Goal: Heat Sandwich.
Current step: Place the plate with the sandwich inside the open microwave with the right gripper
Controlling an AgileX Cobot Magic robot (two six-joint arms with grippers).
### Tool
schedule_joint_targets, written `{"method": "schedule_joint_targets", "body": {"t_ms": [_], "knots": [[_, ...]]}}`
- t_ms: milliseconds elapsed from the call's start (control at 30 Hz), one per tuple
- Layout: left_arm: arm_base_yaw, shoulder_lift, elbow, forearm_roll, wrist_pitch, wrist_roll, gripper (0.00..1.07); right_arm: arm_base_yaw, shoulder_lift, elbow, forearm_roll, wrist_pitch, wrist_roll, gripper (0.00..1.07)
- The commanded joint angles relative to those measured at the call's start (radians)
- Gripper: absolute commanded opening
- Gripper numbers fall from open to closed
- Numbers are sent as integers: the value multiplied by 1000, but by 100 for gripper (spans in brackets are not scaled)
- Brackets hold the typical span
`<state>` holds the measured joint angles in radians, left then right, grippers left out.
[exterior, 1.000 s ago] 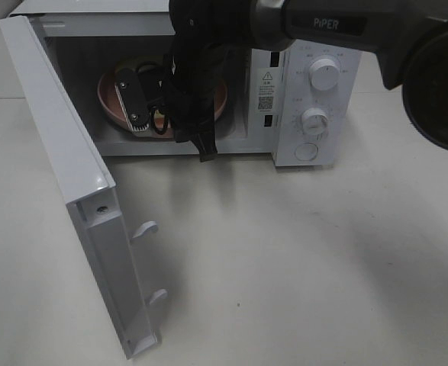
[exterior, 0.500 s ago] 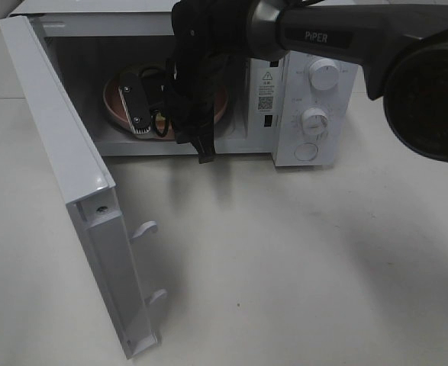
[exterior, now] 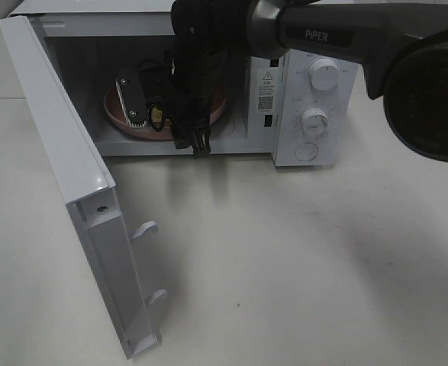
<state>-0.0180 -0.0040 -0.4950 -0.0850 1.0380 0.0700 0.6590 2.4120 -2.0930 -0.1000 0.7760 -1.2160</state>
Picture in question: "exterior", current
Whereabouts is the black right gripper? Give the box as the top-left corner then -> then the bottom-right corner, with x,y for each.
163,1 -> 251,158

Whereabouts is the sandwich with lettuce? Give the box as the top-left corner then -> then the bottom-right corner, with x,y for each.
150,107 -> 163,126

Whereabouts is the pink round plate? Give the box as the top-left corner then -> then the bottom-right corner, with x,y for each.
104,85 -> 227,141

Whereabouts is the white round door button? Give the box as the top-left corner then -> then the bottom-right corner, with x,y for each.
295,143 -> 319,162

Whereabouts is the white microwave door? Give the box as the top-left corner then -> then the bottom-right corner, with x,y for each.
0,16 -> 167,359

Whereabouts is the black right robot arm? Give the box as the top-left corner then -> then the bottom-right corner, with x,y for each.
163,1 -> 448,162

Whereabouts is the white warning label sticker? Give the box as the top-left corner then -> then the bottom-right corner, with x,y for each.
256,68 -> 278,113

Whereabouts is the white microwave oven body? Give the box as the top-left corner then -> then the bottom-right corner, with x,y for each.
0,1 -> 357,166

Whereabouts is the white lower timer knob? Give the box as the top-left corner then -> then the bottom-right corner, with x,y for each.
300,108 -> 328,136

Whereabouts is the white upper power knob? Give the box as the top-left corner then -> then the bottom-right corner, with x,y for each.
308,58 -> 340,92

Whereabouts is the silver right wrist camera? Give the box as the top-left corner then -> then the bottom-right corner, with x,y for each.
115,69 -> 147,129

